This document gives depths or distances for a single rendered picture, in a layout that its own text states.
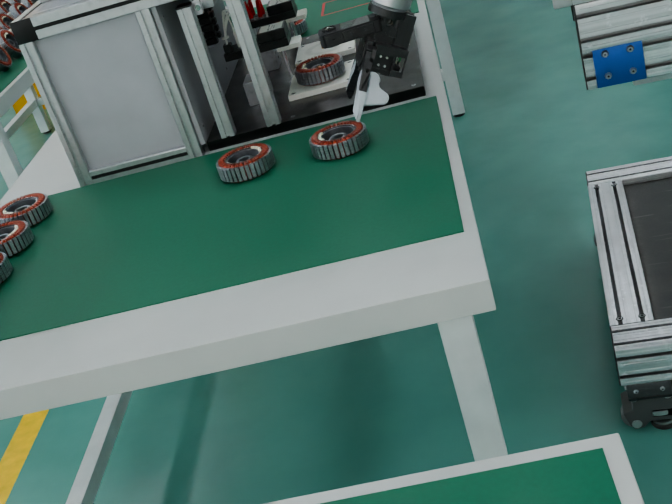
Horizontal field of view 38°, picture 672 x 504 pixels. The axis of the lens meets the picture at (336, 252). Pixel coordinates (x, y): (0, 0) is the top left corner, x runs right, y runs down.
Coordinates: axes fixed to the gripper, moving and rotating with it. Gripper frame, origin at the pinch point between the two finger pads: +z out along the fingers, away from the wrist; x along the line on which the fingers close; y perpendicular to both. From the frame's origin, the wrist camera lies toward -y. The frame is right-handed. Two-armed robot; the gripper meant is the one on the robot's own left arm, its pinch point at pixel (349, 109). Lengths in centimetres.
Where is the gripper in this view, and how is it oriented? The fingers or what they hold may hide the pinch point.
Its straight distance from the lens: 183.6
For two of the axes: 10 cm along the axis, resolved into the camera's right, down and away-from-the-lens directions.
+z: -2.4, 8.8, 4.1
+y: 9.7, 1.8, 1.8
